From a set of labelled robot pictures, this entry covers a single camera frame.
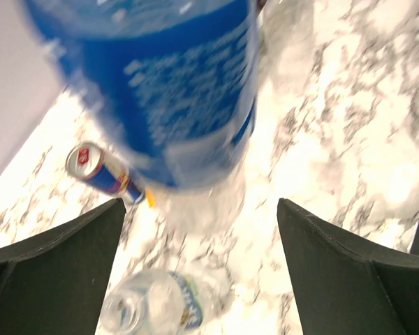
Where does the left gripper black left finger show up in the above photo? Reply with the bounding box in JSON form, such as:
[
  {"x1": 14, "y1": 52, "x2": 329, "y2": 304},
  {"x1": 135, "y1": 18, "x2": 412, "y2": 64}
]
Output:
[{"x1": 0, "y1": 198, "x2": 126, "y2": 334}]

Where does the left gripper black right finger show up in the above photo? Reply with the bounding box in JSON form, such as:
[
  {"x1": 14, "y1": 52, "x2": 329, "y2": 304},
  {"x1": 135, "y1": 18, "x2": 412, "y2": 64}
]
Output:
[{"x1": 277, "y1": 199, "x2": 419, "y2": 334}]

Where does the small clear labelled bottle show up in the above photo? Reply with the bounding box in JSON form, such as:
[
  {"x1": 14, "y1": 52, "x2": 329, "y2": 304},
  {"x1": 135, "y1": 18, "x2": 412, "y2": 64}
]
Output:
[{"x1": 100, "y1": 269, "x2": 204, "y2": 334}]

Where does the blue label plastic bottle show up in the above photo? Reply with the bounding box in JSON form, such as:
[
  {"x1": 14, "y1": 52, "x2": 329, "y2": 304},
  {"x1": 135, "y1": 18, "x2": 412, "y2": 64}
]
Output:
[{"x1": 22, "y1": 0, "x2": 259, "y2": 234}]

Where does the right blue energy drink can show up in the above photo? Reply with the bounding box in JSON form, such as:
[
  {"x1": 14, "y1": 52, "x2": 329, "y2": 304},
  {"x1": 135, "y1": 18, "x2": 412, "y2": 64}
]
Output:
[{"x1": 66, "y1": 142, "x2": 145, "y2": 205}]

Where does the yellow snack packet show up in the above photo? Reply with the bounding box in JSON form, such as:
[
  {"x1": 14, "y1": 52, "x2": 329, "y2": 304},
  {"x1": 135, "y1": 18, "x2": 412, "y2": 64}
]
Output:
[{"x1": 145, "y1": 188, "x2": 156, "y2": 208}]

